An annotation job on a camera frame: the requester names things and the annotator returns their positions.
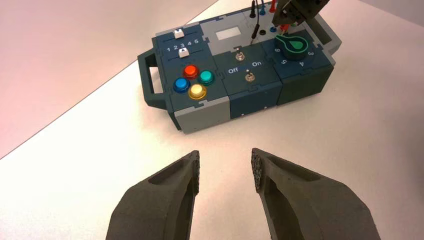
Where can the white slider knob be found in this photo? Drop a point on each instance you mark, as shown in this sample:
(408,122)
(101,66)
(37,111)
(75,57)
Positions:
(183,52)
(178,33)

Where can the blue grey control box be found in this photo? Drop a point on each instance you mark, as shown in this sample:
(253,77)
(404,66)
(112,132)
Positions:
(232,96)

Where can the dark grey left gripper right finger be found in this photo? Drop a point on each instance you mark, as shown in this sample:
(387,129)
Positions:
(308,205)

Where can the red push button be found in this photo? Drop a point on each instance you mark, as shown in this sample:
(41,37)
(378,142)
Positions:
(190,71)

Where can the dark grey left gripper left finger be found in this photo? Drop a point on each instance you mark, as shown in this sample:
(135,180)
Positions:
(159,205)

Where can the metal toggle switch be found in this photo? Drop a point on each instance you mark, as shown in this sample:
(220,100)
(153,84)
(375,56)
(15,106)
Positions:
(239,55)
(248,76)

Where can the teal push button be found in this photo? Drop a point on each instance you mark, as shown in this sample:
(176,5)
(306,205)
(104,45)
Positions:
(206,77)

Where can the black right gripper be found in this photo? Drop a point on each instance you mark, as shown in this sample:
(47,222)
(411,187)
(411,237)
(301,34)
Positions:
(313,8)

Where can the green rotary knob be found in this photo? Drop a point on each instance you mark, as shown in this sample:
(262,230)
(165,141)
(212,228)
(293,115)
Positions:
(291,48)

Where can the yellow push button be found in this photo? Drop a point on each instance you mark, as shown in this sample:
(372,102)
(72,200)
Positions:
(197,91)

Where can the blue push button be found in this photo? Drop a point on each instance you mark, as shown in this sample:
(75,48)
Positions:
(181,85)

